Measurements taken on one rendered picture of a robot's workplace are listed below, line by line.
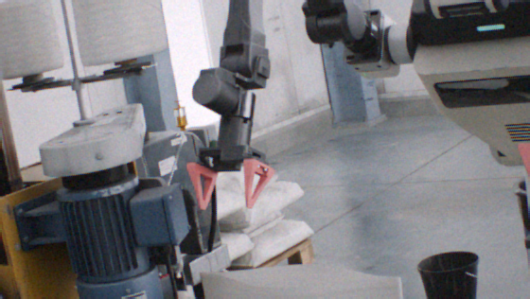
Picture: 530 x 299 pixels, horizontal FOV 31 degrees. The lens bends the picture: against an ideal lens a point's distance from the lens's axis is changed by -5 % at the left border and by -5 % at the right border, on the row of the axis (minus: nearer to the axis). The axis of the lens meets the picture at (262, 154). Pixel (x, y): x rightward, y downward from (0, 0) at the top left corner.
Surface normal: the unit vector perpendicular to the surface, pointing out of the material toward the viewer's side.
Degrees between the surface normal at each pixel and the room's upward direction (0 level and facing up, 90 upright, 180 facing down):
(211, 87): 60
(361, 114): 90
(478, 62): 40
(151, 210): 90
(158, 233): 90
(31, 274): 90
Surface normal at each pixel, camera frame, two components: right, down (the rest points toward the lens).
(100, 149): 0.42, 0.10
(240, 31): -0.56, -0.14
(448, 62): -0.48, -0.59
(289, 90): 0.83, -0.05
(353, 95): -0.54, 0.23
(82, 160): 0.04, 0.16
